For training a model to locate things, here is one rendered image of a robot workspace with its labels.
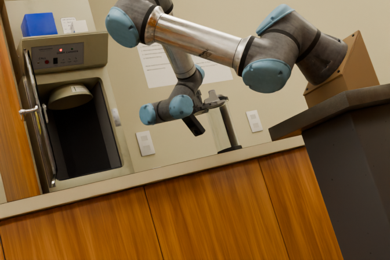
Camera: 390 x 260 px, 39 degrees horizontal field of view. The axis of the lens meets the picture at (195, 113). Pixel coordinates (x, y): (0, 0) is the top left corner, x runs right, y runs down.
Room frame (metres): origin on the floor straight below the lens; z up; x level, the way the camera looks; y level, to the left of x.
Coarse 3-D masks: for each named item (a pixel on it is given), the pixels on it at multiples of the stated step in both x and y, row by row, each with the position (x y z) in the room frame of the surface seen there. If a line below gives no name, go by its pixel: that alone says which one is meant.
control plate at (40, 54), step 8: (32, 48) 1.80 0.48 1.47; (40, 48) 1.81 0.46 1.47; (48, 48) 1.83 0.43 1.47; (56, 48) 1.84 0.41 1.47; (64, 48) 1.86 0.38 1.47; (80, 48) 1.89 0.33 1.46; (32, 56) 1.82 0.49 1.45; (40, 56) 1.83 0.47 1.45; (48, 56) 1.85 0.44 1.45; (56, 56) 1.86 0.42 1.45; (64, 56) 1.88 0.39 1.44; (72, 56) 1.90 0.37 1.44; (80, 56) 1.91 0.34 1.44; (32, 64) 1.83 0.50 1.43; (40, 64) 1.85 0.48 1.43; (48, 64) 1.87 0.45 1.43; (56, 64) 1.88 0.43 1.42; (64, 64) 1.90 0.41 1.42; (72, 64) 1.92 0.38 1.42
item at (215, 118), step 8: (224, 96) 2.04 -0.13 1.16; (224, 104) 2.04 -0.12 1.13; (208, 112) 2.05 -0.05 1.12; (216, 112) 2.03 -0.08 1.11; (224, 112) 2.04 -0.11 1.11; (208, 120) 2.06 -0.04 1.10; (216, 120) 2.03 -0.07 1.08; (224, 120) 2.03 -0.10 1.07; (232, 120) 2.06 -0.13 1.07; (216, 128) 2.04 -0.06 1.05; (224, 128) 2.03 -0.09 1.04; (232, 128) 2.04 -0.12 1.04; (216, 136) 2.04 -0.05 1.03; (224, 136) 2.03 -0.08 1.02; (232, 136) 2.04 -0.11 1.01; (216, 144) 2.05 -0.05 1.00; (224, 144) 2.03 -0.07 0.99; (232, 144) 2.03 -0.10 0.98
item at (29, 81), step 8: (24, 48) 1.57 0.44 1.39; (24, 56) 1.58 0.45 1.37; (24, 64) 1.67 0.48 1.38; (24, 72) 1.77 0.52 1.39; (32, 80) 1.56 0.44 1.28; (32, 88) 1.56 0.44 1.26; (32, 96) 1.65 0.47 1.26; (32, 104) 1.75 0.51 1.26; (40, 112) 1.56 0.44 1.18; (40, 120) 1.57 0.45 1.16; (40, 136) 1.75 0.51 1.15; (48, 144) 1.56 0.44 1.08; (48, 152) 1.56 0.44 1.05; (48, 160) 1.63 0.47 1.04; (48, 168) 1.73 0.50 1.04
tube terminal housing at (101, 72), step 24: (24, 0) 1.89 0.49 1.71; (48, 0) 1.94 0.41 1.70; (72, 0) 1.98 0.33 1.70; (72, 72) 1.95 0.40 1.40; (96, 72) 1.99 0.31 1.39; (24, 96) 1.89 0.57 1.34; (48, 96) 2.06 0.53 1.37; (120, 120) 2.02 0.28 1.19; (120, 144) 2.00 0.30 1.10; (120, 168) 1.99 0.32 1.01; (48, 192) 1.87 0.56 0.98
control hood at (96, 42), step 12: (36, 36) 1.79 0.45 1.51; (48, 36) 1.80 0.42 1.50; (60, 36) 1.83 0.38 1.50; (72, 36) 1.85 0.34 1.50; (84, 36) 1.87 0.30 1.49; (96, 36) 1.90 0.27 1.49; (108, 36) 1.93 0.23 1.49; (84, 48) 1.90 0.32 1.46; (96, 48) 1.93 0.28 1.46; (84, 60) 1.93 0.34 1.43; (96, 60) 1.96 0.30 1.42; (36, 72) 1.86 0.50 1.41; (48, 72) 1.90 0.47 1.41
